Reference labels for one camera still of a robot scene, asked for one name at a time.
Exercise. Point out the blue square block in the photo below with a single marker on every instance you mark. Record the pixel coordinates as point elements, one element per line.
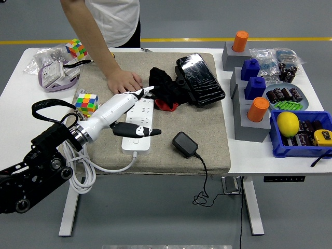
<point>255,88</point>
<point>249,70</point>

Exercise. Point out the white plastic socket parts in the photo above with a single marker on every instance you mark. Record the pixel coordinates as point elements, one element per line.
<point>53,71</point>

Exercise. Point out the orange cylinder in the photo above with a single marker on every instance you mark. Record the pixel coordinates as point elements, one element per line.
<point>257,110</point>
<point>240,41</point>

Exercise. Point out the light blue plate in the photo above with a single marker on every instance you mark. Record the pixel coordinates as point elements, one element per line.
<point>305,102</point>

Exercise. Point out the clear plastic bag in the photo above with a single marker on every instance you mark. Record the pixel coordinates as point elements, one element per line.
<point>44,55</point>

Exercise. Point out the white power strip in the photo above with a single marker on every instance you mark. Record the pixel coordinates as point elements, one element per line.
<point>136,146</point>

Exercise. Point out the black smartphone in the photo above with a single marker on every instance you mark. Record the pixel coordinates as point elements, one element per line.
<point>199,77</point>

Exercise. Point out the black table control panel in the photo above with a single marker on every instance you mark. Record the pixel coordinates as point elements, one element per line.
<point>284,179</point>

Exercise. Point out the white table leg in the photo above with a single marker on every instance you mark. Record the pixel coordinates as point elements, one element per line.
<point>70,212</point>
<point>252,207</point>

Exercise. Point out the person's right forearm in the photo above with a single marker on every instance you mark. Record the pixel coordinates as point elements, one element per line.
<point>88,33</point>

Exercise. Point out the blue plastic bin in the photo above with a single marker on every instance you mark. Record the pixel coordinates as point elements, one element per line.
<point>293,151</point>

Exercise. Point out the red cloth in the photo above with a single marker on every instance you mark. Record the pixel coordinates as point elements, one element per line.
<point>163,105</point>

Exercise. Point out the purple plastic tray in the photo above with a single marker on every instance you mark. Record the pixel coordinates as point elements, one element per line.
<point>59,88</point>

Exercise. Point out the black cloth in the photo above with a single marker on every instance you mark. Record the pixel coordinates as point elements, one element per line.
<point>160,77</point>

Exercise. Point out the silver metal bracket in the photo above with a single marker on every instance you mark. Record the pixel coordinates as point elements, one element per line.
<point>229,185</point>

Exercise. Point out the green plastic pieces pile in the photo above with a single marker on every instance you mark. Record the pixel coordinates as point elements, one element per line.
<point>288,105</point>

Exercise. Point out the person's right hand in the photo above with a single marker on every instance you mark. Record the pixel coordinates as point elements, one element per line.
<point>124,81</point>

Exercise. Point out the multicolour puzzle cube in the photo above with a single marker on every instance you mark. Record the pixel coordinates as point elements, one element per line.
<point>86,102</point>
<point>75,49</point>

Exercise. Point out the person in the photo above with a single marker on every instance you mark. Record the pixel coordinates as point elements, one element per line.
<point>116,20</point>

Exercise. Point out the grey-brown fabric mat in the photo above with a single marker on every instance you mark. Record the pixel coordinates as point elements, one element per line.
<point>215,129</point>

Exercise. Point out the black phone holder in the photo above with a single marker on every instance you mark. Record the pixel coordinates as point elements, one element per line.
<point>180,80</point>

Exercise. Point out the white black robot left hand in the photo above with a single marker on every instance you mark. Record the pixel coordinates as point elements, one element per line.
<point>109,111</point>

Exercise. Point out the grey square block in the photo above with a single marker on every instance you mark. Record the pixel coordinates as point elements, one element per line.
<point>229,59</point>
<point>237,75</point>
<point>240,94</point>
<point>249,132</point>

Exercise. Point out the dark brown capacitor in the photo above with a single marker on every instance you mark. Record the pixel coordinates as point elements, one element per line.
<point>282,66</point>
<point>282,75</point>
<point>288,141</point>
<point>289,77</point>
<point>318,125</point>
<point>307,127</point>
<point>288,70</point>
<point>303,139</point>
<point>294,70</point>
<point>271,96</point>
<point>296,94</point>
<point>286,94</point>
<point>278,94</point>

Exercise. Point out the clear bag with blue parts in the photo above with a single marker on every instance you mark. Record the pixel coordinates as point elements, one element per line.
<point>288,55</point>
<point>263,61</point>

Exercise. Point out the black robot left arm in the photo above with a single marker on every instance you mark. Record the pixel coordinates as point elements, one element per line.
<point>46,137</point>

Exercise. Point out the yellow lemon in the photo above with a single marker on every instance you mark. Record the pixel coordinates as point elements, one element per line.
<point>288,124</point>

